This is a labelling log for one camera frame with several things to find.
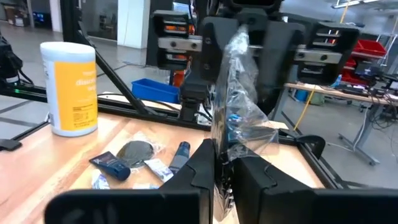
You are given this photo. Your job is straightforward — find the white yellow wipes canister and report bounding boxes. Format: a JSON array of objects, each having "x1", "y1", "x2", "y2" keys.
[{"x1": 39, "y1": 41, "x2": 99, "y2": 138}]

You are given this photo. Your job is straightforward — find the black table clip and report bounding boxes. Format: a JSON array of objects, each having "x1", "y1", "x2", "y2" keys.
[{"x1": 0, "y1": 138, "x2": 23, "y2": 152}]

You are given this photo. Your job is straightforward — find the white column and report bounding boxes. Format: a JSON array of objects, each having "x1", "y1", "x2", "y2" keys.
[{"x1": 116, "y1": 0, "x2": 147, "y2": 50}]

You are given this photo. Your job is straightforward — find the yellow hanging cable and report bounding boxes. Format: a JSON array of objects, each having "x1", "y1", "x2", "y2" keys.
[{"x1": 293, "y1": 0, "x2": 351, "y2": 131}]

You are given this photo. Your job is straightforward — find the dark navy tube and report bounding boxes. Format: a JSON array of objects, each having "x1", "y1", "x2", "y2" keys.
[{"x1": 88, "y1": 151, "x2": 132, "y2": 182}]

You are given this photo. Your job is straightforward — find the blue storage bin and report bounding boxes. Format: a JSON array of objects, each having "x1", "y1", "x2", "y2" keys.
[{"x1": 131, "y1": 77, "x2": 182, "y2": 105}]

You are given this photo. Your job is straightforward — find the red bins on shelf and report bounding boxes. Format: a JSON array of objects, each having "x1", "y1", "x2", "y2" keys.
[{"x1": 340, "y1": 39, "x2": 396, "y2": 86}]

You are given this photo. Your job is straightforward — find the black device with cables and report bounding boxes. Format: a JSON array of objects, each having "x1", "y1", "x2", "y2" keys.
[{"x1": 0, "y1": 29, "x2": 35, "y2": 94}]

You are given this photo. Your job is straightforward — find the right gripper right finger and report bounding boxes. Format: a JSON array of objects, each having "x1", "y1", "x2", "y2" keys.
[{"x1": 231, "y1": 154, "x2": 398, "y2": 224}]

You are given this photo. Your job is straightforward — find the white blue sachet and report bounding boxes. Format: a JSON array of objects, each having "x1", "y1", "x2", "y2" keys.
[{"x1": 143, "y1": 157, "x2": 175, "y2": 184}]

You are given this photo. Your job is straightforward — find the slate blue tube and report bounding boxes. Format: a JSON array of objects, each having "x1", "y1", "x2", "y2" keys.
[{"x1": 167, "y1": 141, "x2": 192, "y2": 175}]

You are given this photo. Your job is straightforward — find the wooden desk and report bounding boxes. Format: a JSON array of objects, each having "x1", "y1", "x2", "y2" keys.
[{"x1": 284, "y1": 81, "x2": 398, "y2": 167}]

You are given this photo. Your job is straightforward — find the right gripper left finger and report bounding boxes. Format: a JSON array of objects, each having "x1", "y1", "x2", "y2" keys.
[{"x1": 44, "y1": 138, "x2": 216, "y2": 224}]

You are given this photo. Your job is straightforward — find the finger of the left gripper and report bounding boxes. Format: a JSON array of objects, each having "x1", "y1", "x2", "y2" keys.
[
  {"x1": 198, "y1": 15, "x2": 243, "y2": 84},
  {"x1": 256, "y1": 20, "x2": 307, "y2": 118}
]

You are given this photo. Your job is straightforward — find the black puff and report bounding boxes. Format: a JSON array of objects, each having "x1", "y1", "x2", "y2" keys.
[
  {"x1": 210, "y1": 24, "x2": 280, "y2": 223},
  {"x1": 115, "y1": 132, "x2": 165, "y2": 170}
]

